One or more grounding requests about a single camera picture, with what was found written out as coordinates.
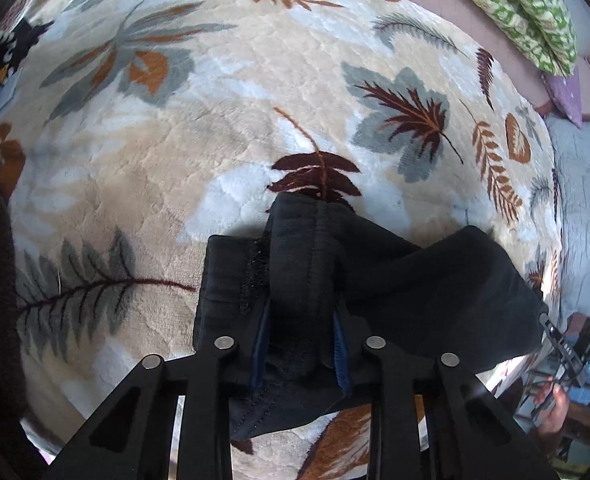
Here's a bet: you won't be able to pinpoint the green patterned quilt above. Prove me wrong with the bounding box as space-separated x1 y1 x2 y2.
417 0 578 76

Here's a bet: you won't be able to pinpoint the black pants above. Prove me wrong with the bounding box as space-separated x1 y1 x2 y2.
193 192 550 441

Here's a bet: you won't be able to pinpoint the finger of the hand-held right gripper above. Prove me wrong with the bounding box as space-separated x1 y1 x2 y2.
538 313 578 378

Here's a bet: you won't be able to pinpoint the grey quilted bedspread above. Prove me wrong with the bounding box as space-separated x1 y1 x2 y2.
545 115 590 322

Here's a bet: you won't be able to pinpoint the black patterned cloth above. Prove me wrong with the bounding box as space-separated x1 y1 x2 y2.
0 20 56 92

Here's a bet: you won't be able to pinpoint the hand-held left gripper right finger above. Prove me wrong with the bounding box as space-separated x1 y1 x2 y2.
332 309 562 480

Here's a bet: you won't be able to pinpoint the leaf print plush blanket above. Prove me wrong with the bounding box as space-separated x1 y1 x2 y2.
0 0 567 480

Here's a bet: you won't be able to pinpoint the person's right hand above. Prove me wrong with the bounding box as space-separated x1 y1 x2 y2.
534 384 572 437

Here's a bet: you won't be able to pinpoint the purple cloth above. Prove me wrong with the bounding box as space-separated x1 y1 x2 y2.
542 67 584 128

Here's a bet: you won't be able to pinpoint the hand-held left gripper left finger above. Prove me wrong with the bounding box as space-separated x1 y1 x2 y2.
41 304 272 480

